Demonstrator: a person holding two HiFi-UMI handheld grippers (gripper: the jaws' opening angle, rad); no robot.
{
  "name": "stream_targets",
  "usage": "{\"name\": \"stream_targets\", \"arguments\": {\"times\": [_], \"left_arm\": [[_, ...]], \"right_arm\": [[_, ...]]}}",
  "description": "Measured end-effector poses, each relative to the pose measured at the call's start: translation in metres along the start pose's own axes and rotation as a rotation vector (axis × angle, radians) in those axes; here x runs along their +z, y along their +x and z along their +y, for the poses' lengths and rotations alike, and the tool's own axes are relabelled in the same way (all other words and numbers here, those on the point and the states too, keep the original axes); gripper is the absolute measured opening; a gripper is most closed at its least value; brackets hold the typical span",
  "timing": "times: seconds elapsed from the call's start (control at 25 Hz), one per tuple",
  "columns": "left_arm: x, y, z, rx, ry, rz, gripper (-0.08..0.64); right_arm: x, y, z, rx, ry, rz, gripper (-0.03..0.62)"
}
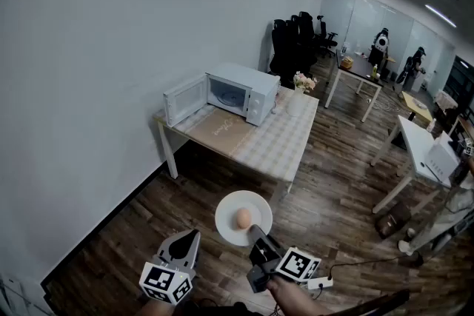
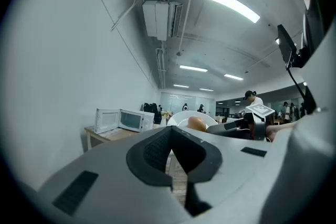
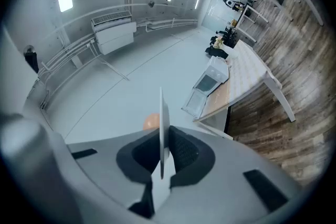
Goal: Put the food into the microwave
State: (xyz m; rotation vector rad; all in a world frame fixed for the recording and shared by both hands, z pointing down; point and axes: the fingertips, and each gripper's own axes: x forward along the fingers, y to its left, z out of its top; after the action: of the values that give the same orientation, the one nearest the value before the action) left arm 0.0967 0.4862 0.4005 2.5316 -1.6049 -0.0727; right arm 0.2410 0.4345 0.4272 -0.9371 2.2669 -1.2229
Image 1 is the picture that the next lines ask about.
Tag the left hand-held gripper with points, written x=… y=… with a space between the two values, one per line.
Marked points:
x=166 y=281

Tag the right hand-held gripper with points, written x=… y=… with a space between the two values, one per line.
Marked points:
x=266 y=259

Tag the brown egg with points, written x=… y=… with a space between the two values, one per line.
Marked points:
x=243 y=219

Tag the white round plate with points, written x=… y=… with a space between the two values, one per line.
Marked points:
x=229 y=224

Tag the white microwave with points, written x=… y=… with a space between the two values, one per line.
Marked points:
x=244 y=79

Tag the person's left forearm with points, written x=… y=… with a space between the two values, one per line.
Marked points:
x=155 y=309

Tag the person's right forearm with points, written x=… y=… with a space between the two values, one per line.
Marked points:
x=292 y=301

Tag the brown placemat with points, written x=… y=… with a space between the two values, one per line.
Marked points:
x=226 y=133

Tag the black chest-mounted panel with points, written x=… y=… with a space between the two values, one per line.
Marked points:
x=370 y=304

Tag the brown bag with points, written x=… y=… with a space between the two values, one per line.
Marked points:
x=392 y=220

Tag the white vase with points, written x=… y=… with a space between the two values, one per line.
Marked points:
x=296 y=105

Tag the pink flower bunch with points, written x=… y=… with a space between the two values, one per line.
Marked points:
x=304 y=82

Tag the white table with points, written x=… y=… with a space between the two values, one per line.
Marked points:
x=416 y=144

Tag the small wicker basket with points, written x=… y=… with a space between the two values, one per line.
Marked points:
x=346 y=63

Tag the black-topped white-legged table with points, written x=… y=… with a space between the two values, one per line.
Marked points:
x=357 y=66

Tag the white box appliance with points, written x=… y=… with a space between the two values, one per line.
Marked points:
x=442 y=157

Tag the yellow-green bottle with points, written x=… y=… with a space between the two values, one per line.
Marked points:
x=375 y=71

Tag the small clear bottle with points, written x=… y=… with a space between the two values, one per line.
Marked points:
x=431 y=126

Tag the yellow-topped table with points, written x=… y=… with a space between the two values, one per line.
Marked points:
x=416 y=105

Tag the clear water bottle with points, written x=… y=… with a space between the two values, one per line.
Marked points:
x=346 y=47

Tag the wooden-topped desk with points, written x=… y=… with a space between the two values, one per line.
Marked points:
x=390 y=58

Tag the table with light cloth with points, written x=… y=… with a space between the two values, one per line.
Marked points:
x=446 y=100

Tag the ceiling strip light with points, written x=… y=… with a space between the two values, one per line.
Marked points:
x=440 y=15

